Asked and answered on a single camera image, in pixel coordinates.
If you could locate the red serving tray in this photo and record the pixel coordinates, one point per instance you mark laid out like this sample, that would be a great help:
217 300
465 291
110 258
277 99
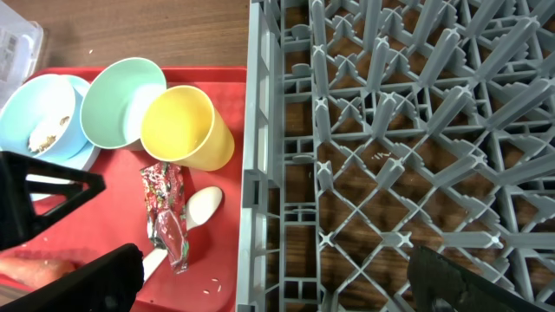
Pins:
118 215

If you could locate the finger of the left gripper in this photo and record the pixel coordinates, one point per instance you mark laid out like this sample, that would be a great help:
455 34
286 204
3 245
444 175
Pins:
36 194

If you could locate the light blue small bowl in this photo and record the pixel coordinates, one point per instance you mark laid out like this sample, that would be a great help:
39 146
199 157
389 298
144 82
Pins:
37 99

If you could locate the light blue plate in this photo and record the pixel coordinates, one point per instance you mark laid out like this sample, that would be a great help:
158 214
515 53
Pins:
86 157

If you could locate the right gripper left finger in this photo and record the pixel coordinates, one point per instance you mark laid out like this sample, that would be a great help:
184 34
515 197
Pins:
109 283

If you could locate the clear plastic bin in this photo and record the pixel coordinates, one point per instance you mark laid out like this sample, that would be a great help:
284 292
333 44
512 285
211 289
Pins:
21 44

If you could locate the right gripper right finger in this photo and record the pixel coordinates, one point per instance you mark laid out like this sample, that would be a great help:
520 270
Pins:
439 284

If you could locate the yellow plastic cup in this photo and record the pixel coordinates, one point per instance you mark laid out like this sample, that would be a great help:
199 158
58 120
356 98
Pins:
182 126

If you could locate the mint green bowl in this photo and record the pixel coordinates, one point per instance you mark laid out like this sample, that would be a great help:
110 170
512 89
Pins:
114 106

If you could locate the grey dishwasher rack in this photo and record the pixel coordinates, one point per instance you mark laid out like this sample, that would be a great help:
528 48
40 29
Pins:
375 127

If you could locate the red snack wrapper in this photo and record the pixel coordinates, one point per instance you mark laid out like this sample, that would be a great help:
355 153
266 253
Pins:
166 212

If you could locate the rice and food scraps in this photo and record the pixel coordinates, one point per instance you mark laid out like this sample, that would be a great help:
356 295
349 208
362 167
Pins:
46 133

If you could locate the white plastic spoon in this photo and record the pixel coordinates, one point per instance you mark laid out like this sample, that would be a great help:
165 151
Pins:
199 209

